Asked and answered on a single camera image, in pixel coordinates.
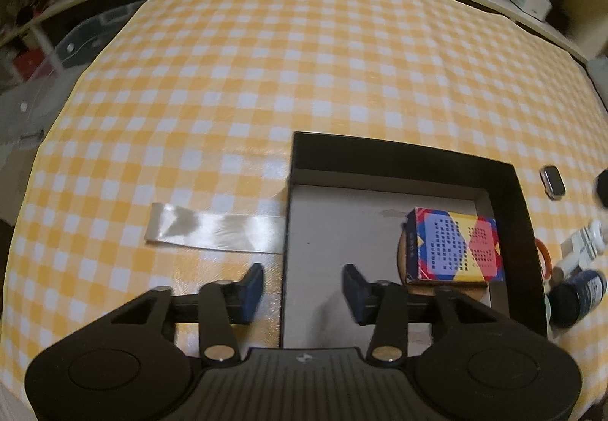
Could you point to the dark round object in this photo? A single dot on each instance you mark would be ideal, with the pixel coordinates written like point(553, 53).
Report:
point(603, 190)

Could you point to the red box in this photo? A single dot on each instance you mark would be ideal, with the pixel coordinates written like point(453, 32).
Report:
point(28, 65)

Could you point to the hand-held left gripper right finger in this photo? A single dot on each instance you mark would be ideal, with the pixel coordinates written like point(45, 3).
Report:
point(354, 295)

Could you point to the black cardboard box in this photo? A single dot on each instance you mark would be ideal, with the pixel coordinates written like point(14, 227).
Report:
point(503, 193)

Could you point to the clear plastic sheet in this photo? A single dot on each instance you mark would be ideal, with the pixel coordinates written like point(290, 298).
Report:
point(28, 112)

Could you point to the colourful patterned card box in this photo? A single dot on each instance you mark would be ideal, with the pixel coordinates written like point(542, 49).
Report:
point(451, 245)

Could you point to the clear tape strip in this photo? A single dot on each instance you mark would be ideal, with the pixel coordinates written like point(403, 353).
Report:
point(213, 228)

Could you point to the dark blue jar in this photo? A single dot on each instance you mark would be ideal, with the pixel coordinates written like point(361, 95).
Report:
point(577, 297)

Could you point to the small black silver device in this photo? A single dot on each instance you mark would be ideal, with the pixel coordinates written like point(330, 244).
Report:
point(552, 182)

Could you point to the round cork coaster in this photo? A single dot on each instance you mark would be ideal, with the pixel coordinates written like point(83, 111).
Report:
point(402, 259)

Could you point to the clear plastic storage bin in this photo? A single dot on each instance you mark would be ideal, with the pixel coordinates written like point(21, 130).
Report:
point(85, 38)

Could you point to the yellow white checked tablecloth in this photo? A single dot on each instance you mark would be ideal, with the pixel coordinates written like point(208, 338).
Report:
point(285, 69)

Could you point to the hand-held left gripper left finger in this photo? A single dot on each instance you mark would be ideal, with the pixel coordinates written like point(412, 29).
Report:
point(254, 290)

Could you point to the light grey plastic tool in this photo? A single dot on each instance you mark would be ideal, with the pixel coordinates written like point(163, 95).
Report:
point(586, 240)

